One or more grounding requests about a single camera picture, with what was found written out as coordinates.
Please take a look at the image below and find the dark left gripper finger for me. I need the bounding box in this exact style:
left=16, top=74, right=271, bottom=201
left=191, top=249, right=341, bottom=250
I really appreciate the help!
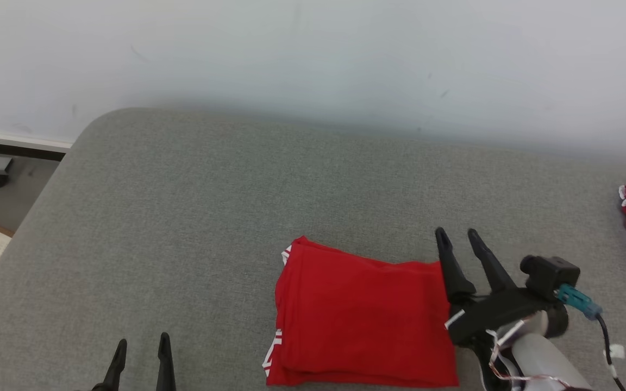
left=101, top=339, right=128, bottom=391
left=155, top=332, right=177, bottom=391

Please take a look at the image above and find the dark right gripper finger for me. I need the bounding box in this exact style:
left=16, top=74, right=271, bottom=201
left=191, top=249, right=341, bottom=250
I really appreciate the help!
left=467, top=228, right=518, bottom=295
left=435, top=227, right=477, bottom=305

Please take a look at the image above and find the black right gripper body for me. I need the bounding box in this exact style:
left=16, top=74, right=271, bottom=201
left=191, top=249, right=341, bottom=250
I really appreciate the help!
left=445, top=287, right=557, bottom=348

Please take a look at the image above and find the red jersey with black number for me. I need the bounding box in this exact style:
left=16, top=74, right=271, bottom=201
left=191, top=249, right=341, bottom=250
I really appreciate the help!
left=262, top=235, right=459, bottom=388

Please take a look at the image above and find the grey fabric sofa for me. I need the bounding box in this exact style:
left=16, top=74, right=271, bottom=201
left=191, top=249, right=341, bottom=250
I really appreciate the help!
left=0, top=107, right=626, bottom=391

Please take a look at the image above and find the teal right cable connector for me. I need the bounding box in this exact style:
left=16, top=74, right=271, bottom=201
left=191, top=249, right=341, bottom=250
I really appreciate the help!
left=555, top=283, right=603, bottom=320

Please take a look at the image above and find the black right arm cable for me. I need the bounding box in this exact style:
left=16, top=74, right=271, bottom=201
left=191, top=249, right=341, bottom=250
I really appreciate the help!
left=594, top=314, right=626, bottom=391

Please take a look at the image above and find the white right cable label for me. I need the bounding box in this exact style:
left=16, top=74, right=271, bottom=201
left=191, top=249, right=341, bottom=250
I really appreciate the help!
left=603, top=344, right=626, bottom=379

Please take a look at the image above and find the black wall baseboard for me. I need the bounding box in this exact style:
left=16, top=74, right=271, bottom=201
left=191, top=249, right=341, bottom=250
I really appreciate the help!
left=0, top=130, right=73, bottom=162

